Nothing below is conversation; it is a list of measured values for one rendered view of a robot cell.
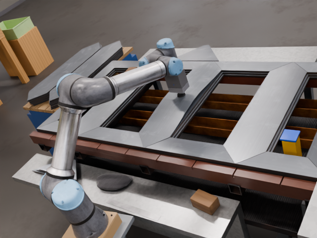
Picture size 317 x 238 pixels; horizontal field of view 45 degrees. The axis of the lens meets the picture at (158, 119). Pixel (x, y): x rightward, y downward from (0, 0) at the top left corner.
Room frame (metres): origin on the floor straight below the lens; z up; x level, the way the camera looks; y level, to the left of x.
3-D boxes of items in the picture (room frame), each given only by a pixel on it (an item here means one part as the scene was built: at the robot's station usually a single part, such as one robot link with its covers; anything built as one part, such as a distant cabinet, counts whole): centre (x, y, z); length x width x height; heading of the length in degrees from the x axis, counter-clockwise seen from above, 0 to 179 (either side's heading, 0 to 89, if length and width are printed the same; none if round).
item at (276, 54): (2.15, -0.47, 0.74); 1.20 x 0.26 x 0.03; 46
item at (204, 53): (2.25, -0.36, 0.77); 0.45 x 0.20 x 0.04; 46
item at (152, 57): (1.61, -0.07, 1.12); 0.11 x 0.11 x 0.08; 30
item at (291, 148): (1.09, -0.44, 0.78); 0.05 x 0.05 x 0.19; 46
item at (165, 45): (1.67, -0.15, 1.12); 0.09 x 0.08 x 0.11; 120
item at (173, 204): (1.44, 0.35, 0.67); 1.30 x 0.20 x 0.03; 46
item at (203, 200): (1.10, -0.06, 0.71); 0.10 x 0.06 x 0.05; 35
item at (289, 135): (1.09, -0.44, 0.88); 0.06 x 0.06 x 0.02; 46
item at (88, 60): (2.56, 0.41, 0.82); 0.80 x 0.40 x 0.06; 136
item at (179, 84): (1.68, -0.16, 0.96); 0.10 x 0.09 x 0.16; 135
